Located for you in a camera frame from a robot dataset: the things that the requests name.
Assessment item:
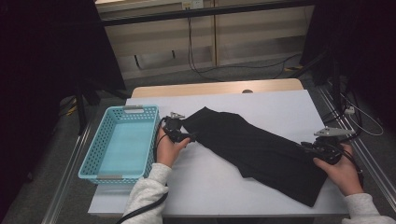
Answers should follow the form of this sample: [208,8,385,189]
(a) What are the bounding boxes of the yellow cable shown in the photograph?
[60,97,78,118]

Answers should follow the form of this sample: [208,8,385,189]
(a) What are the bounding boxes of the black floor cable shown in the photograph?
[195,53,303,78]

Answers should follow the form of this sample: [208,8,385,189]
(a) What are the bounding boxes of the white wall outlet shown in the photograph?
[181,0,204,9]

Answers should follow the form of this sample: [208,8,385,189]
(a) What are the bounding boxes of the light blue plastic basket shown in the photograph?
[78,105,162,188]

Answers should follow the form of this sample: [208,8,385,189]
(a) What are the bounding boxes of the black tripod stand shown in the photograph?
[74,78,132,136]

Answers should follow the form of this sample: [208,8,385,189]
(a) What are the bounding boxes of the white cable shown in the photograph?
[340,92,385,137]

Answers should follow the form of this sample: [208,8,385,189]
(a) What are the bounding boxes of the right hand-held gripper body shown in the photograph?
[306,126,357,166]

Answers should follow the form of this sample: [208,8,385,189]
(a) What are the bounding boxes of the person's left hand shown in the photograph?
[156,127,191,169]

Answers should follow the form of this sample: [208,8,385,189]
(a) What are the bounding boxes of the metal floor rail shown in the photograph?
[40,120,94,224]
[317,85,396,203]

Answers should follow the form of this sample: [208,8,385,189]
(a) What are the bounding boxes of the black hanging cable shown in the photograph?
[186,17,225,82]

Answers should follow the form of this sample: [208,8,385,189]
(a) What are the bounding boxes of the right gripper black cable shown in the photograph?
[339,146,364,188]

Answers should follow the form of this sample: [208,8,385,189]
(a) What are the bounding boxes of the narrow black curtain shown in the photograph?
[300,0,396,129]

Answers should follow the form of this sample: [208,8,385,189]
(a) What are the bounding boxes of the black shorts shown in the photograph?
[181,106,329,208]

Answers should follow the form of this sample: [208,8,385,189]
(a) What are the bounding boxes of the black horizontal bar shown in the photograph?
[101,0,316,27]

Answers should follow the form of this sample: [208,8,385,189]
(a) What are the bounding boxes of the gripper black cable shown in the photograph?
[339,146,364,188]
[115,117,170,224]

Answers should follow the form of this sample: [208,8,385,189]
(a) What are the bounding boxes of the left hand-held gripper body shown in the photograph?
[163,111,188,144]

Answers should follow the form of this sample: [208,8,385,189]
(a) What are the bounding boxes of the wooden table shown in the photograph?
[130,77,304,99]

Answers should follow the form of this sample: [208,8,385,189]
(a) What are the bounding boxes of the person's right hand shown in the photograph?
[312,143,364,197]

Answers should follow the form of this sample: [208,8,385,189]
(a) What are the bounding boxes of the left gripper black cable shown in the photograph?
[115,117,170,224]

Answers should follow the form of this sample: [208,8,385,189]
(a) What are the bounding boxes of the black cable bundle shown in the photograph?
[321,90,363,144]

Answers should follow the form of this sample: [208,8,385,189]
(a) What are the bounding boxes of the large black curtain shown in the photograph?
[0,0,127,216]

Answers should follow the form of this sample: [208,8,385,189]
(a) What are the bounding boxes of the white table cover sheet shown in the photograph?
[88,89,369,217]

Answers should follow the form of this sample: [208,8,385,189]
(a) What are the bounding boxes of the black upright stand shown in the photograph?
[292,49,344,116]

